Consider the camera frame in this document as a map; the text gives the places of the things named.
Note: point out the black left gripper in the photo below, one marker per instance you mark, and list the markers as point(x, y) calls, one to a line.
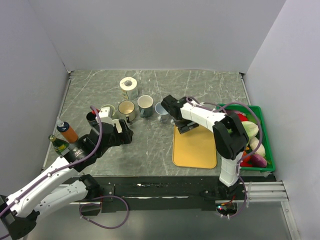
point(125, 137)

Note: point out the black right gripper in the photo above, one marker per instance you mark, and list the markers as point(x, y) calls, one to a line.
point(184, 128)

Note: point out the small grey cup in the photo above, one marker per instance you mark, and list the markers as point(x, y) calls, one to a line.
point(162, 114)

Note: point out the light green mug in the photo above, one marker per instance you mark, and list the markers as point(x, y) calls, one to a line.
point(107, 110)

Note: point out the dark blue mug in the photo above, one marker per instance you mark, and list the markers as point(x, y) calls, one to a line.
point(91, 119)

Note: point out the grey blue mug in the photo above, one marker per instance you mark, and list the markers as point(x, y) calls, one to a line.
point(146, 106)

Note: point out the cream mug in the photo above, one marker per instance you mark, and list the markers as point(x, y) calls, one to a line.
point(127, 110)

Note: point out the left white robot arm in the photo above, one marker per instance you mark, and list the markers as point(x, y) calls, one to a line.
point(62, 183)

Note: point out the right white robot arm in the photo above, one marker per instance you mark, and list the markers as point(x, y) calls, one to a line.
point(229, 134)

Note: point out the orange juice bottle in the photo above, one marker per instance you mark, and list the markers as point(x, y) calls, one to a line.
point(66, 130)

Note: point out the yellow tray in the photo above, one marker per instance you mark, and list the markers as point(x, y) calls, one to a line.
point(194, 149)

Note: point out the white paper towel roll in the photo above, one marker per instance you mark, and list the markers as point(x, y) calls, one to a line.
point(129, 88)

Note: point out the green bottle gold cap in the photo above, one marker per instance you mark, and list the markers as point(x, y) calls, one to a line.
point(59, 145)

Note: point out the red toy pepper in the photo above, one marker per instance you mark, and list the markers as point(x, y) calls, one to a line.
point(242, 117)

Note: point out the green toy vegetable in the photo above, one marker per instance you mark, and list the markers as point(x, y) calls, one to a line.
point(252, 118)

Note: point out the green toy cabbage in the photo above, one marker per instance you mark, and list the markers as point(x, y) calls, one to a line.
point(250, 128)

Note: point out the white toy radish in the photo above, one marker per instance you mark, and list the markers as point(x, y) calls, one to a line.
point(259, 148)

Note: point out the purple toy onion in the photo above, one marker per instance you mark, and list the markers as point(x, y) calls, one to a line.
point(258, 161)

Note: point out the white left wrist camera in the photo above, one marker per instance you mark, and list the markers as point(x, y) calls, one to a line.
point(107, 116)

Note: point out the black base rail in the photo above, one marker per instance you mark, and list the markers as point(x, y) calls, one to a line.
point(142, 193)

